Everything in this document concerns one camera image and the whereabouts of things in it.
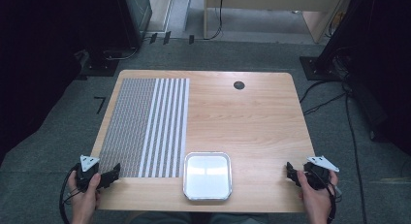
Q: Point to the black round table grommet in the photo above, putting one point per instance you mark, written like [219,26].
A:
[239,85]

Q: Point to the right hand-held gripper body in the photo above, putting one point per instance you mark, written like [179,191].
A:
[318,175]

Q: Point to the black stand base plate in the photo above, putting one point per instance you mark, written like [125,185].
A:
[100,67]
[318,69]

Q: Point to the black curtain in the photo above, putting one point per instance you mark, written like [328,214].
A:
[42,56]
[378,62]

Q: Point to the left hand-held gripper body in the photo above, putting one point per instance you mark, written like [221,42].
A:
[86,175]

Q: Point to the dark cabinet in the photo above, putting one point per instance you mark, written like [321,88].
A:
[135,14]

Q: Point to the person's left hand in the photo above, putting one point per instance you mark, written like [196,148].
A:
[84,198]

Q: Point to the white metal tray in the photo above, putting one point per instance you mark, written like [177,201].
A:
[207,176]

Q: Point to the grey striped placemat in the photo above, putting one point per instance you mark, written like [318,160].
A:
[145,127]

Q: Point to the person's right hand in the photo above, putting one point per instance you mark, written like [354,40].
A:
[315,199]

